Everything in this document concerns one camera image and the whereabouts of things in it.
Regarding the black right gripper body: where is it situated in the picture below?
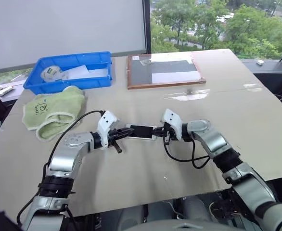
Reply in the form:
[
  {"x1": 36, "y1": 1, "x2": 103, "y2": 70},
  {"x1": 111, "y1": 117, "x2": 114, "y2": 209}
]
[{"x1": 162, "y1": 124, "x2": 177, "y2": 145}]

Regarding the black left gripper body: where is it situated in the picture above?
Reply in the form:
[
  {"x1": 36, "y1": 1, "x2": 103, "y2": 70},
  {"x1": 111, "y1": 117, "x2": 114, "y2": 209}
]
[{"x1": 108, "y1": 128, "x2": 123, "y2": 154}]

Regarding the white smartphone with black screen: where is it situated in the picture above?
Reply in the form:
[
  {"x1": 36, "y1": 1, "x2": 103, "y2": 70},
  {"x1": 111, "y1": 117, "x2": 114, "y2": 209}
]
[{"x1": 126, "y1": 123, "x2": 156, "y2": 140}]

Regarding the white paper rectangle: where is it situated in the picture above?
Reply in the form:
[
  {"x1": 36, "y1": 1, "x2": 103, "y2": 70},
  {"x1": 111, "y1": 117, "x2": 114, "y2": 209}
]
[{"x1": 152, "y1": 71, "x2": 200, "y2": 83}]

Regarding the wooden framed dark board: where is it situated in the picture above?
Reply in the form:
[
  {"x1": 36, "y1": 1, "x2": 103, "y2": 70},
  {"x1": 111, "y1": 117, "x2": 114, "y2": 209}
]
[{"x1": 126, "y1": 52, "x2": 207, "y2": 90}]

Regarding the green towel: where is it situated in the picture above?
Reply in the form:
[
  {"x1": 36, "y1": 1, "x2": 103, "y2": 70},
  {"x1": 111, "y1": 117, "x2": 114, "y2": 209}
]
[{"x1": 22, "y1": 85, "x2": 86, "y2": 142}]

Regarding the blue plastic bin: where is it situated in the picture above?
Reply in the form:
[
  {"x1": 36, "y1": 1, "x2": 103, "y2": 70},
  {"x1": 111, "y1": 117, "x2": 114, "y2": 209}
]
[{"x1": 23, "y1": 51, "x2": 113, "y2": 95}]

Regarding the white paper sheet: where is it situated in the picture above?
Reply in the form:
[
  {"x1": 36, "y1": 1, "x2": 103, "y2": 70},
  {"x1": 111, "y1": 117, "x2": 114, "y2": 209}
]
[{"x1": 62, "y1": 64, "x2": 89, "y2": 79}]

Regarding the grey rounded leg shape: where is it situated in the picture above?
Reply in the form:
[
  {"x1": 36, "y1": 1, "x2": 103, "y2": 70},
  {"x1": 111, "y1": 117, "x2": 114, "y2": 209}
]
[{"x1": 181, "y1": 197, "x2": 214, "y2": 222}]

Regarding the clear tape roll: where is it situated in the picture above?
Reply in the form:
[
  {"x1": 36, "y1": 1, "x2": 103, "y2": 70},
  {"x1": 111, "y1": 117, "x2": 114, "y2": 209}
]
[{"x1": 40, "y1": 65, "x2": 63, "y2": 82}]

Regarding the white roller blind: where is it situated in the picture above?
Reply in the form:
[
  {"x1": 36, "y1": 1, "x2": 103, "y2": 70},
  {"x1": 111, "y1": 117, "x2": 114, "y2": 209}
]
[{"x1": 0, "y1": 0, "x2": 148, "y2": 76}]

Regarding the white power strip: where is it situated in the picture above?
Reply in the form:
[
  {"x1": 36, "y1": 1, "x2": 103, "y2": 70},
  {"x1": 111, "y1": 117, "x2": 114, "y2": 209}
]
[{"x1": 0, "y1": 85, "x2": 14, "y2": 96}]

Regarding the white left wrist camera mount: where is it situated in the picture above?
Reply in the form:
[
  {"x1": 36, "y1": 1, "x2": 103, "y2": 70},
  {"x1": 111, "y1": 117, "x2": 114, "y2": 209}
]
[{"x1": 97, "y1": 110, "x2": 119, "y2": 150}]

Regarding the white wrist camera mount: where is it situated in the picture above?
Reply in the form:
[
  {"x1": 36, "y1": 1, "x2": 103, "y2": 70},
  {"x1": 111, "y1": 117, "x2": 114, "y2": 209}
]
[
  {"x1": 160, "y1": 108, "x2": 182, "y2": 141},
  {"x1": 97, "y1": 110, "x2": 119, "y2": 150}
]

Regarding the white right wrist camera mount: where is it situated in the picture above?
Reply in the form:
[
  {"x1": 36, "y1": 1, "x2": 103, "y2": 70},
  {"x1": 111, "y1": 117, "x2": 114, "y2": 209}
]
[{"x1": 160, "y1": 108, "x2": 182, "y2": 141}]

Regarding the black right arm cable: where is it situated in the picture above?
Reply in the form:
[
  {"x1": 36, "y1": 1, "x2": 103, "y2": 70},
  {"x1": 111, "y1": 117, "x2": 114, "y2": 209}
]
[{"x1": 163, "y1": 137, "x2": 210, "y2": 169}]

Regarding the black mechanism with red wires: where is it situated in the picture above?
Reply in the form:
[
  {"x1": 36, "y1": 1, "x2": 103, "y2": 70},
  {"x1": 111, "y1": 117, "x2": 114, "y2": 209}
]
[{"x1": 209, "y1": 192, "x2": 243, "y2": 222}]

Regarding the black window frame post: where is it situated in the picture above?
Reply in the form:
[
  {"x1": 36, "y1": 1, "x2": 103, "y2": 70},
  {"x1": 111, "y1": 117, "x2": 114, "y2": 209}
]
[{"x1": 142, "y1": 0, "x2": 153, "y2": 54}]

